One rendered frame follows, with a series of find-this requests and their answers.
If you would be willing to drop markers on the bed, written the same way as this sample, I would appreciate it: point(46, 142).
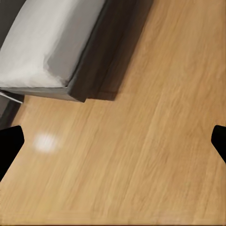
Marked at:
point(54, 48)

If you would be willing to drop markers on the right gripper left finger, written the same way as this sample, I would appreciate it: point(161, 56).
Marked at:
point(11, 141)

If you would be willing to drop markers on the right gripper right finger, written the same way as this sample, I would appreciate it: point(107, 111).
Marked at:
point(218, 139)

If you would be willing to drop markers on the nightstand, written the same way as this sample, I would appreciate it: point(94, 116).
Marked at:
point(4, 100)

